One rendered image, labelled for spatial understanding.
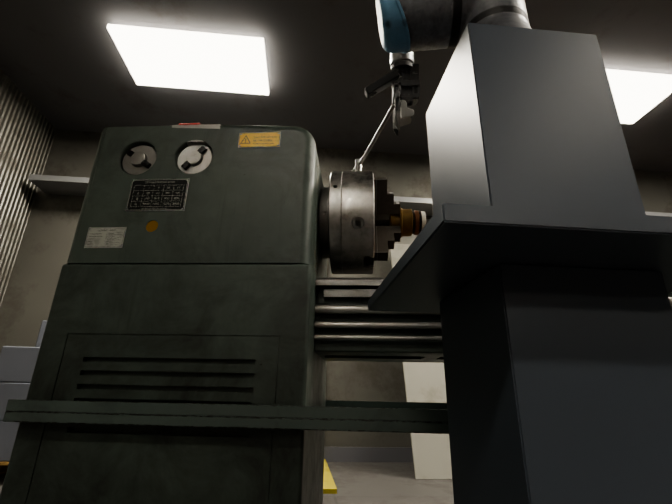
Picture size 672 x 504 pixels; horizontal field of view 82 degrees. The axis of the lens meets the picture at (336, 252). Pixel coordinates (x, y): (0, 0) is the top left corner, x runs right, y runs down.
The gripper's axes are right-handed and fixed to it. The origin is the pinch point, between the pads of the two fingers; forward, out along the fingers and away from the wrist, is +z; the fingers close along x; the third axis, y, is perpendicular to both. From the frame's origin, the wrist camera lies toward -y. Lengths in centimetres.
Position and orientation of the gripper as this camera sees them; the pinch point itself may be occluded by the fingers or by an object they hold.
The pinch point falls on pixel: (395, 128)
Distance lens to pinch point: 130.6
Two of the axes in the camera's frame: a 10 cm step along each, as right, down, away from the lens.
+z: 0.0, 10.0, -0.1
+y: 10.0, 0.0, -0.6
